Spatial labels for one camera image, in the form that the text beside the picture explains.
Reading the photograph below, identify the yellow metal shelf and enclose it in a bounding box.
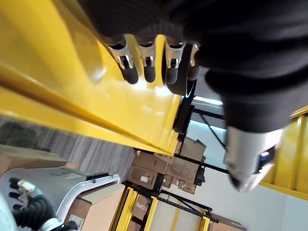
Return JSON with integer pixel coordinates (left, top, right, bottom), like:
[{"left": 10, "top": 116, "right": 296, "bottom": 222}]
[
  {"left": 258, "top": 105, "right": 308, "bottom": 202},
  {"left": 0, "top": 0, "right": 183, "bottom": 156}
]

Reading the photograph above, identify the yellow rack frame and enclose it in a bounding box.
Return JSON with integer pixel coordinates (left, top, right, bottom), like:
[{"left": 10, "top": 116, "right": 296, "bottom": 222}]
[{"left": 112, "top": 185, "right": 214, "bottom": 231}]

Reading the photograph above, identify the small cardboard box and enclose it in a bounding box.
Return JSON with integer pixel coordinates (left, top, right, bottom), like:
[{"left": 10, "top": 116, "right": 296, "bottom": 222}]
[{"left": 179, "top": 138, "right": 207, "bottom": 162}]

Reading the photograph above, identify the grey plastic box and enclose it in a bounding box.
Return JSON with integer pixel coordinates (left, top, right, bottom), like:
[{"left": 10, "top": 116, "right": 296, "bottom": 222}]
[{"left": 0, "top": 167, "right": 121, "bottom": 223}]

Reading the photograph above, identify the silver robot body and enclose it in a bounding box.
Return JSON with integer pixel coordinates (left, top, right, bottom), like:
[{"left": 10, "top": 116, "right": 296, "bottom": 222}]
[{"left": 0, "top": 192, "right": 18, "bottom": 231}]

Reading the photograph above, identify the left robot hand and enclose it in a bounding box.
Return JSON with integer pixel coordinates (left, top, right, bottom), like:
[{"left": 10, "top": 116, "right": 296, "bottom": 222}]
[{"left": 78, "top": 0, "right": 308, "bottom": 193}]

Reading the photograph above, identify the worn cardboard box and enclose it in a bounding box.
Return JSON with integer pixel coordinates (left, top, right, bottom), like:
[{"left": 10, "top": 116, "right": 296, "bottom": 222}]
[{"left": 161, "top": 155, "right": 205, "bottom": 195}]

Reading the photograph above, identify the cardboard box with white label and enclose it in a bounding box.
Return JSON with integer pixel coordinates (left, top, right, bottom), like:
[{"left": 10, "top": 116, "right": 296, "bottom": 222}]
[{"left": 126, "top": 149, "right": 169, "bottom": 193}]

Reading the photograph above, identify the cardboard box with red print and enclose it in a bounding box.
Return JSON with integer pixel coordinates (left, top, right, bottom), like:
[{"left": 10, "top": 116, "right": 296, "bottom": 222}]
[{"left": 129, "top": 194, "right": 152, "bottom": 221}]

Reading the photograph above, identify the black metal rack frame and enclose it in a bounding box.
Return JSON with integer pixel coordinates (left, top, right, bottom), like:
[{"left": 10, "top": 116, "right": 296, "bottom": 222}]
[{"left": 158, "top": 103, "right": 231, "bottom": 223}]

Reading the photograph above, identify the low brown cardboard box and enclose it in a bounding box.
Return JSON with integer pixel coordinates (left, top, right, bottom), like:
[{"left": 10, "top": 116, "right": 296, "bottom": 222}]
[{"left": 208, "top": 213, "right": 247, "bottom": 231}]

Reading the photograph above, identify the flat brown cardboard box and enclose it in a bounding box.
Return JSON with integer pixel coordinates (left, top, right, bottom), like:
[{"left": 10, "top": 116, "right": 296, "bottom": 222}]
[{"left": 0, "top": 143, "right": 68, "bottom": 178}]

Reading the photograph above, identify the large cardboard box with label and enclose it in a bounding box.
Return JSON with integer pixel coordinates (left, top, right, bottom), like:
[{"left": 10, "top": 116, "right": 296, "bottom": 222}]
[{"left": 64, "top": 184, "right": 129, "bottom": 231}]

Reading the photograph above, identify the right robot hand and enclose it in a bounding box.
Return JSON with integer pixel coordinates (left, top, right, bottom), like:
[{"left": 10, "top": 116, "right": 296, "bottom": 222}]
[{"left": 8, "top": 177, "right": 61, "bottom": 231}]

